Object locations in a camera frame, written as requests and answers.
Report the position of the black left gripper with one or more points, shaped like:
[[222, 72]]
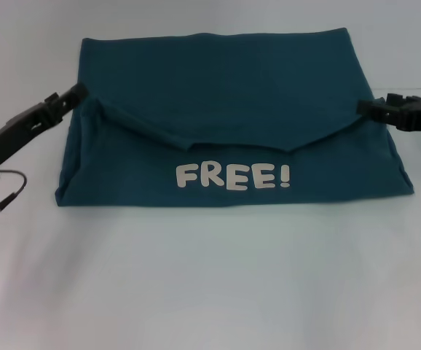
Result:
[[6, 140]]

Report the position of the teal blue t-shirt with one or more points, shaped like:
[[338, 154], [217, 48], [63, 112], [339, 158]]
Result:
[[232, 91]]

